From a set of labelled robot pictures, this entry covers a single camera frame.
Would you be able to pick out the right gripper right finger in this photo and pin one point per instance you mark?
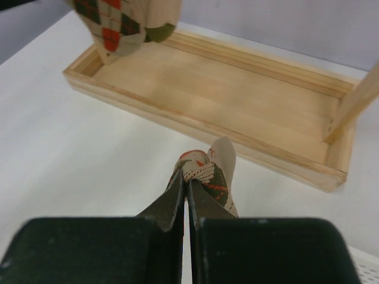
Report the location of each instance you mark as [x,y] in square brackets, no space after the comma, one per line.
[226,249]

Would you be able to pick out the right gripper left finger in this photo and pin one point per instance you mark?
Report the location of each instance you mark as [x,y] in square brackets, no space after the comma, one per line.
[146,248]

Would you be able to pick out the beige argyle sock front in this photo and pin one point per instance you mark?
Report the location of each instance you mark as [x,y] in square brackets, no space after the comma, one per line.
[213,169]

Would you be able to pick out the beige argyle sock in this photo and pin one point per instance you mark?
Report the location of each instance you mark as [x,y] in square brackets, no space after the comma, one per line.
[121,27]
[213,169]

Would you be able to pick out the white perforated plastic basket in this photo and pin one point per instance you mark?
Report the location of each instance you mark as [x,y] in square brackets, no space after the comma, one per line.
[367,266]

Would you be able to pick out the wooden hanger rack frame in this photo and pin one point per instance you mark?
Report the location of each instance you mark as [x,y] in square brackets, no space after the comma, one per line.
[294,119]

